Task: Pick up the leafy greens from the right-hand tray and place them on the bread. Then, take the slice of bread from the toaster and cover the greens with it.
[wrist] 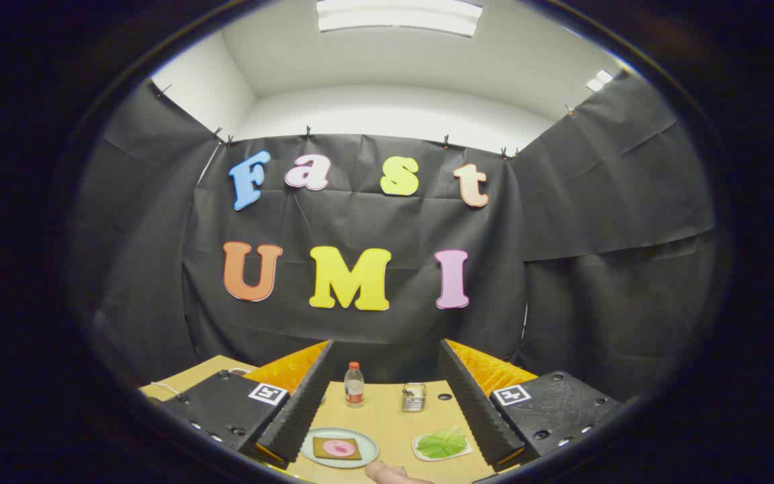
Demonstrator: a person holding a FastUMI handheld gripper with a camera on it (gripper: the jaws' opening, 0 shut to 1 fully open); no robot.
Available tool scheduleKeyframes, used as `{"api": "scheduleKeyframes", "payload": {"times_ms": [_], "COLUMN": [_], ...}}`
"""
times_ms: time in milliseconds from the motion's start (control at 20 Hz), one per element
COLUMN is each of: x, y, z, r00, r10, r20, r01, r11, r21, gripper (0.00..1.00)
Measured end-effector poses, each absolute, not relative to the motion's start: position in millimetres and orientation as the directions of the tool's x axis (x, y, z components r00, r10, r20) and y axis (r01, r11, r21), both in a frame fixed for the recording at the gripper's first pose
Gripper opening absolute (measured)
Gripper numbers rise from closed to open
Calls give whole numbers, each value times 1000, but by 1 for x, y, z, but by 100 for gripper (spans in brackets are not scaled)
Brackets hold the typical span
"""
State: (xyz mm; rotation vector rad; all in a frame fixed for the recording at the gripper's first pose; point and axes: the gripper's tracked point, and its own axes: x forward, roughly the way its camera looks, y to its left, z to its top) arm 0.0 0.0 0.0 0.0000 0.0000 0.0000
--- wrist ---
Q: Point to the large ceiling light panel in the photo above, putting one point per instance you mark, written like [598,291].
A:
[397,17]

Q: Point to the green lettuce leaf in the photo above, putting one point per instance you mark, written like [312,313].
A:
[442,444]

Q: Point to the pale green round plate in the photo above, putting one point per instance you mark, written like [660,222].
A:
[369,448]

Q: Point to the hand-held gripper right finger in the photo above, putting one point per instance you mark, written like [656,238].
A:
[478,410]

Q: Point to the white square dish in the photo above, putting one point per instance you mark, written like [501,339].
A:
[416,444]

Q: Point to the clear red-capped water bottle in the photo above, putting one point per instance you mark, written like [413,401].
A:
[354,390]

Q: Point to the brown bread slice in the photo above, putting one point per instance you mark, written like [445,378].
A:
[320,450]

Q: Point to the black backdrop cloth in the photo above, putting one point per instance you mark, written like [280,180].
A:
[360,228]

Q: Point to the small ceiling light panel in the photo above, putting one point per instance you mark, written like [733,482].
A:
[598,81]

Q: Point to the pink ham slice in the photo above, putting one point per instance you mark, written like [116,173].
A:
[338,448]

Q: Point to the row of black clips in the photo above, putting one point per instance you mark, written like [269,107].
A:
[307,132]

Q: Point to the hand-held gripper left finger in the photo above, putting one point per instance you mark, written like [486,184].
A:
[303,410]

